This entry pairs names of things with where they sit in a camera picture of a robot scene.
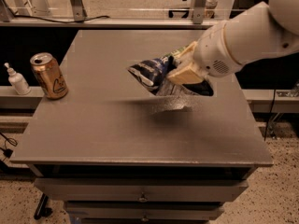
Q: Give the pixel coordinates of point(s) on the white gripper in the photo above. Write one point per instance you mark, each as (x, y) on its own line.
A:
(212, 54)

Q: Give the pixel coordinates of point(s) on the blue chip bag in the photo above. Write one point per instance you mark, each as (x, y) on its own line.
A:
(151, 74)

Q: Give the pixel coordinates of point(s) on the orange soda can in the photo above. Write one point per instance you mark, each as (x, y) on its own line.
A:
(49, 75)

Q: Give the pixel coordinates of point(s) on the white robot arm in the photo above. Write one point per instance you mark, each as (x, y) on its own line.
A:
(265, 31)

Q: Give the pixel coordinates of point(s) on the green chip bag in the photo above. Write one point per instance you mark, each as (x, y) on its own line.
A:
(176, 52)

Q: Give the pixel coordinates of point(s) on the grey drawer cabinet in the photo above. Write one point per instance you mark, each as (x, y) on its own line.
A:
(109, 127)

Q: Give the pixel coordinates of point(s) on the white pump bottle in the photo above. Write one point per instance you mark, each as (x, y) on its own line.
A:
(17, 81)

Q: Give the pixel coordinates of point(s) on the lower grey drawer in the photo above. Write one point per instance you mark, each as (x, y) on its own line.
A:
(143, 211)

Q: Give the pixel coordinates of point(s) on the grey drawer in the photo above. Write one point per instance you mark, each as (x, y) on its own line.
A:
(143, 211)
(141, 190)

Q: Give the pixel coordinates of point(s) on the upper grey drawer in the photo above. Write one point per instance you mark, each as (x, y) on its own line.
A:
(141, 190)

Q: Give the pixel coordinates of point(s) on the metal bracket right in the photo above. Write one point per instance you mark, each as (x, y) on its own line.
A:
(198, 11)

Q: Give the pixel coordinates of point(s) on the metal bracket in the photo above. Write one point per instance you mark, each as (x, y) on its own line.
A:
(198, 11)
(78, 9)

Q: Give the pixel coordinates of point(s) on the metal bracket left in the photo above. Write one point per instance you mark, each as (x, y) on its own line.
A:
(78, 9)

